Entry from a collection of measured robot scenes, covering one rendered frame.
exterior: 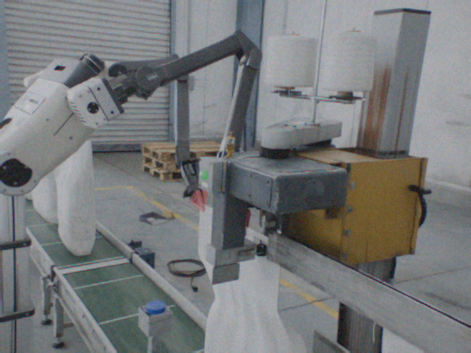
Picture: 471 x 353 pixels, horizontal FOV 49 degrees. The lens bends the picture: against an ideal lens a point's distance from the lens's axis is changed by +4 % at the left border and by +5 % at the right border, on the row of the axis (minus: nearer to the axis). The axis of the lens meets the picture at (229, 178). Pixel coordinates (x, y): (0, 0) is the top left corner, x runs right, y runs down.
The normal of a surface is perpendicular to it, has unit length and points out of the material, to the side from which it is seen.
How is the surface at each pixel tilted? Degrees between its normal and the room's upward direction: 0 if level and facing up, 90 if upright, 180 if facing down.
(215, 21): 90
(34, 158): 115
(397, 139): 90
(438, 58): 90
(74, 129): 90
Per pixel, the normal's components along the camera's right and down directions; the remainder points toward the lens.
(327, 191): 0.53, 0.21
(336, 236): -0.84, 0.07
